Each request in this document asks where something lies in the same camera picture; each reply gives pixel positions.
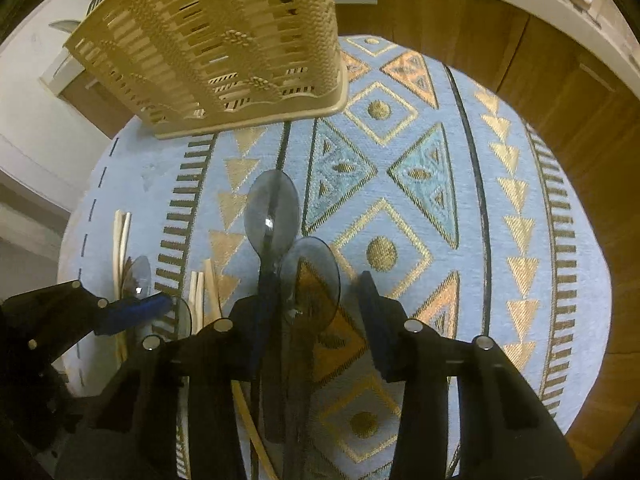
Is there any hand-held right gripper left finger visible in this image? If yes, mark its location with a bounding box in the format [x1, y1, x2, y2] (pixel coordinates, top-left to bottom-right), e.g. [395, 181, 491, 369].
[85, 292, 282, 480]

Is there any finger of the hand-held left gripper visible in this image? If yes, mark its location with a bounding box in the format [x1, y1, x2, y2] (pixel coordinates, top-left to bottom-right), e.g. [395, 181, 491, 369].
[0, 280, 172, 337]

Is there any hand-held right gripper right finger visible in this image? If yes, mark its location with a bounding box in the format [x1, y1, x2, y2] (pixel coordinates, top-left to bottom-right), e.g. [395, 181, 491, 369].
[357, 270, 583, 480]

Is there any metal spoon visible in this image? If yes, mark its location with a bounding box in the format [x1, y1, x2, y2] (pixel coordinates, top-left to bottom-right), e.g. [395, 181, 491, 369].
[243, 170, 301, 311]
[122, 256, 152, 296]
[167, 297, 193, 338]
[277, 236, 342, 480]

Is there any beige plastic utensil basket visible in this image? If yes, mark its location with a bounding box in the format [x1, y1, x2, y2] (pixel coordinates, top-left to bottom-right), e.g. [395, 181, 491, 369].
[64, 0, 348, 140]

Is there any blue patterned table mat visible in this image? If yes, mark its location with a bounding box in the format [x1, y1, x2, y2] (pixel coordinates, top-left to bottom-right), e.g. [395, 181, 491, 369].
[57, 35, 613, 480]

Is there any wooden cabinet door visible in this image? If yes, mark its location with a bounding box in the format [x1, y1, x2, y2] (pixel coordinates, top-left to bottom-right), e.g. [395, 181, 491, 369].
[60, 72, 136, 138]

